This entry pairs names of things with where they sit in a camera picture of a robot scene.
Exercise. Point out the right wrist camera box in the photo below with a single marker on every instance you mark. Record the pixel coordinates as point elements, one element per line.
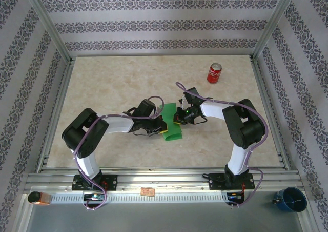
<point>183,102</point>

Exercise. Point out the small green circuit board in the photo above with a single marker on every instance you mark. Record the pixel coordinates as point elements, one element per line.
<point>234,195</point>
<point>93,196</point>

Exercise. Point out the green paper sheet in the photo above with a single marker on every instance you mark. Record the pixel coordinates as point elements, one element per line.
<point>172,134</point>

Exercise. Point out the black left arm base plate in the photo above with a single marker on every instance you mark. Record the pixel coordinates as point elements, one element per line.
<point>111,182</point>

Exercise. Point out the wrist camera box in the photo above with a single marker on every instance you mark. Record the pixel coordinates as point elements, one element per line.
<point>156,108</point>
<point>183,102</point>

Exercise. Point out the aluminium side rail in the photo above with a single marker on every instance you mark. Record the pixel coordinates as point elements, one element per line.
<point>56,114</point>
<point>267,103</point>

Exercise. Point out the black and orange device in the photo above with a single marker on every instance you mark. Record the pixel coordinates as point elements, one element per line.
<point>34,197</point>

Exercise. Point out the wide aluminium extrusion beam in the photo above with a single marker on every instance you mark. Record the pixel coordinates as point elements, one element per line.
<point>166,180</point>

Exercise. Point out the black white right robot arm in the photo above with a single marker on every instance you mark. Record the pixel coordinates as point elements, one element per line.
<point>246,129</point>

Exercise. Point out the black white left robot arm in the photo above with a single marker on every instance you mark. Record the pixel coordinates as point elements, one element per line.
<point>84,132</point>

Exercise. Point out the small orange card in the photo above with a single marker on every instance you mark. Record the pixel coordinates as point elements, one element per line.
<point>147,191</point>

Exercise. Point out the aluminium frame post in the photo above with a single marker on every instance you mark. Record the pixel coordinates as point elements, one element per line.
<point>276,19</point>
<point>46,19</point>

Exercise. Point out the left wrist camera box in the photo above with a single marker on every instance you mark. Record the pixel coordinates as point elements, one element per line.
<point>156,108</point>

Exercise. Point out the dark blue mug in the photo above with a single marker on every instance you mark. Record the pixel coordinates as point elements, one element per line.
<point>289,200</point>

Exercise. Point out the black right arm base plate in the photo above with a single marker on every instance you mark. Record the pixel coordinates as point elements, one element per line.
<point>216,183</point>

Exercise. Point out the red soda can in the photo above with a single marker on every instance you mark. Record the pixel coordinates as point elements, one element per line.
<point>214,74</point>

